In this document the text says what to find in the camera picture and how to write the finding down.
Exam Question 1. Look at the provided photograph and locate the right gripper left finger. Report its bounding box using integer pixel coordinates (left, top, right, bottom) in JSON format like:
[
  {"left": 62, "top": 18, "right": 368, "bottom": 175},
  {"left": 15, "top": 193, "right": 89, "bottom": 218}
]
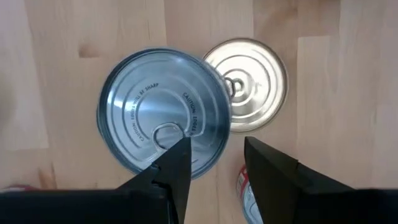
[{"left": 0, "top": 138, "right": 192, "bottom": 224}]

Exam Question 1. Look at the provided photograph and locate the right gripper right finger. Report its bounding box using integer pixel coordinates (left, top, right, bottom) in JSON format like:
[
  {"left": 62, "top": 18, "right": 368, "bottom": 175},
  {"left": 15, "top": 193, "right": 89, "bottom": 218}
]
[{"left": 244, "top": 136, "right": 398, "bottom": 224}]

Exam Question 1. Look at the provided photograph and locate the teal label tuna can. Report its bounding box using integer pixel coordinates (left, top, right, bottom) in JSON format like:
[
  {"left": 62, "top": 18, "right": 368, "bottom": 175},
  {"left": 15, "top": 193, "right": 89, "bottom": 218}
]
[{"left": 96, "top": 47, "right": 233, "bottom": 180}]

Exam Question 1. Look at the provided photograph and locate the blue red label salmon can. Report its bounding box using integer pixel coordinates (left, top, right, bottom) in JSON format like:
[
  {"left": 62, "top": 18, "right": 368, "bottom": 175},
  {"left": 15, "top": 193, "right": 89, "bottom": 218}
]
[{"left": 202, "top": 37, "right": 289, "bottom": 134}]

